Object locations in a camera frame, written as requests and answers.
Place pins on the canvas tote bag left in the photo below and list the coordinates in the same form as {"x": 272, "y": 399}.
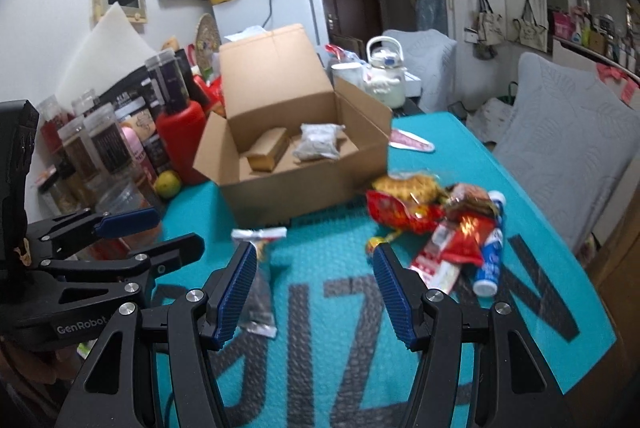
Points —
{"x": 489, "y": 25}

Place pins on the yellow waffle snack bag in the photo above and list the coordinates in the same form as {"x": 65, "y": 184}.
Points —
{"x": 410, "y": 188}

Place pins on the white mini fridge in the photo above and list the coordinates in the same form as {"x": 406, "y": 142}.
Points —
{"x": 235, "y": 18}

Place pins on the grey covered chair far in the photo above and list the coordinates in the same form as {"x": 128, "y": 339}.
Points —
{"x": 430, "y": 62}

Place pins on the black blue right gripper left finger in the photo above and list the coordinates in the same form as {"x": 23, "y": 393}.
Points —
{"x": 118, "y": 384}

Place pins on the clear spice jar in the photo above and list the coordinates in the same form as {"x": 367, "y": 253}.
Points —
{"x": 107, "y": 138}

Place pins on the pink white flat pouch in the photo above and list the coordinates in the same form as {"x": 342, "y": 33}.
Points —
{"x": 404, "y": 140}

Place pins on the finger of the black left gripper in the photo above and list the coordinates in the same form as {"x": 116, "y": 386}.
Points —
{"x": 135, "y": 274}

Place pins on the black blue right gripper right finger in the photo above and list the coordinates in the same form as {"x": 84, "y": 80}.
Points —
{"x": 512, "y": 383}

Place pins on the white foam board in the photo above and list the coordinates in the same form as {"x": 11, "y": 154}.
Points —
{"x": 112, "y": 51}

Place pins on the dark lidded jar tall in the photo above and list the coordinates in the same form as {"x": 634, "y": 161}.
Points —
{"x": 165, "y": 70}

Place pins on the clear plastic snack wrapper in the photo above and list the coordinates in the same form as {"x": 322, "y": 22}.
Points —
{"x": 257, "y": 316}

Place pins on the white snack bag in box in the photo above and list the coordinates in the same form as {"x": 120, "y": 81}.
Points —
{"x": 318, "y": 141}

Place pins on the peanut snack bag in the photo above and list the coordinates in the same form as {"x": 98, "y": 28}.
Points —
{"x": 465, "y": 197}

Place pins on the woven round tray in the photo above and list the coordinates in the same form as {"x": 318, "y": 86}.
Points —
{"x": 206, "y": 42}

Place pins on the grey leaf-pattern chair near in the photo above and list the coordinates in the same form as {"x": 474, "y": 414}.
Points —
{"x": 568, "y": 143}

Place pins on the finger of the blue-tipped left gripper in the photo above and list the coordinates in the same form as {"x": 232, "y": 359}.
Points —
{"x": 100, "y": 225}

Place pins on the green yellow fruit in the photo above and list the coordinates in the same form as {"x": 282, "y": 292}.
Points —
{"x": 168, "y": 185}

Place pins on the canvas tote bag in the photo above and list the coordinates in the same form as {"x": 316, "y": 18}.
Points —
{"x": 528, "y": 32}
{"x": 489, "y": 25}

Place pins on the small brown box inside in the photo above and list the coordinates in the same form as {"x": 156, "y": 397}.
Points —
{"x": 267, "y": 150}

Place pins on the red shiny snack bag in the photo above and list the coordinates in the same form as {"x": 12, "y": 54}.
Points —
{"x": 390, "y": 211}

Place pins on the open cardboard box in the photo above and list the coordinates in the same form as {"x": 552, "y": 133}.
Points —
{"x": 277, "y": 80}

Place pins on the pink bottle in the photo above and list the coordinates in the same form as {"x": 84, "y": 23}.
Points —
{"x": 138, "y": 151}

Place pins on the canvas tote bag right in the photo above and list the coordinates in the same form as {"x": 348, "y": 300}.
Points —
{"x": 528, "y": 32}

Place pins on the red white flat snack packet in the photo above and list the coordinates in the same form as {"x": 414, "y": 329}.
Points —
{"x": 452, "y": 246}

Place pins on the cream white kettle pot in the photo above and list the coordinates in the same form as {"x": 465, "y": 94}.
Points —
{"x": 384, "y": 76}

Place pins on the blue effervescent tablet tube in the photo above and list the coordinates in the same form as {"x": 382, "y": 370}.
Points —
{"x": 486, "y": 279}

